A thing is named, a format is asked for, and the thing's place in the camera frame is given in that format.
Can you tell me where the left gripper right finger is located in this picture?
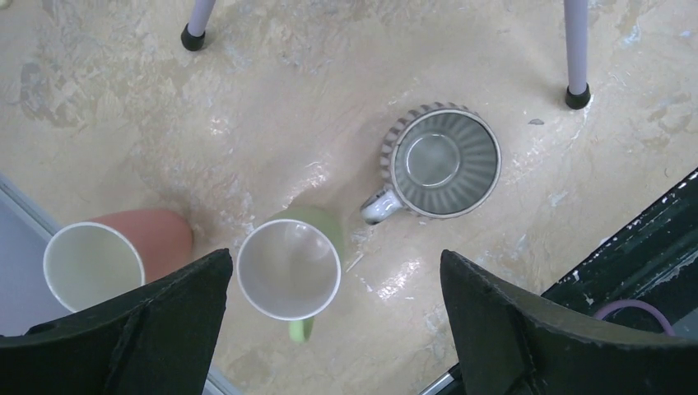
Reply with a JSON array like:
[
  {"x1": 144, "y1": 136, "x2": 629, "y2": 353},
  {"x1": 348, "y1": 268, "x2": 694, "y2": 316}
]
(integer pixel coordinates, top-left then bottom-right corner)
[{"x1": 440, "y1": 250, "x2": 697, "y2": 394}]

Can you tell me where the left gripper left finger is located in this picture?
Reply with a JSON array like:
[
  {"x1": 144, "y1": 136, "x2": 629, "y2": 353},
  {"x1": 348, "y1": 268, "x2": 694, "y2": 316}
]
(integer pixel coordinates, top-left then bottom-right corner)
[{"x1": 1, "y1": 249, "x2": 234, "y2": 394}]

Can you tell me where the salmon pink mug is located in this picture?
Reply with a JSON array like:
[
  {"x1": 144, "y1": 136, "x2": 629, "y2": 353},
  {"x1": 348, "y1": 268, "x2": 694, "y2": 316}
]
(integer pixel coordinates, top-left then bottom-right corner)
[{"x1": 43, "y1": 209, "x2": 193, "y2": 313}]

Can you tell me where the light green mug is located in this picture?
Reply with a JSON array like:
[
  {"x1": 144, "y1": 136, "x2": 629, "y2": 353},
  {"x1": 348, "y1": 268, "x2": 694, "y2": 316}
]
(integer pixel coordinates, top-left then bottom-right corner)
[{"x1": 236, "y1": 207, "x2": 344, "y2": 343}]

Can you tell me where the grey ribbed mug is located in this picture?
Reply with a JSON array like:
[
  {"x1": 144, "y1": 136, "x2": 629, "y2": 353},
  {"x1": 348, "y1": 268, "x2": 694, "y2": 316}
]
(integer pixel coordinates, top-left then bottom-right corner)
[{"x1": 361, "y1": 102, "x2": 501, "y2": 225}]

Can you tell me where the perforated music stand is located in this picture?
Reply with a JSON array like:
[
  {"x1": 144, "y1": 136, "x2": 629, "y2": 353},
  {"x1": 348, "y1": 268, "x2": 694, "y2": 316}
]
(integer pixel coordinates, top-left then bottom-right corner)
[{"x1": 180, "y1": 0, "x2": 591, "y2": 110}]

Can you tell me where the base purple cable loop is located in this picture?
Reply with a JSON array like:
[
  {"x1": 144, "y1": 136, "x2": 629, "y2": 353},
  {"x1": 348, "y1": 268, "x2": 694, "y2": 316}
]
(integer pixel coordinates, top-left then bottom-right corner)
[{"x1": 593, "y1": 299, "x2": 676, "y2": 337}]

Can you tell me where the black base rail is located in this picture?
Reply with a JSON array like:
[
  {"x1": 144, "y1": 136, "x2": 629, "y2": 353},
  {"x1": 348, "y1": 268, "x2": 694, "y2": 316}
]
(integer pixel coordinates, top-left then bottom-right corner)
[{"x1": 542, "y1": 171, "x2": 697, "y2": 328}]

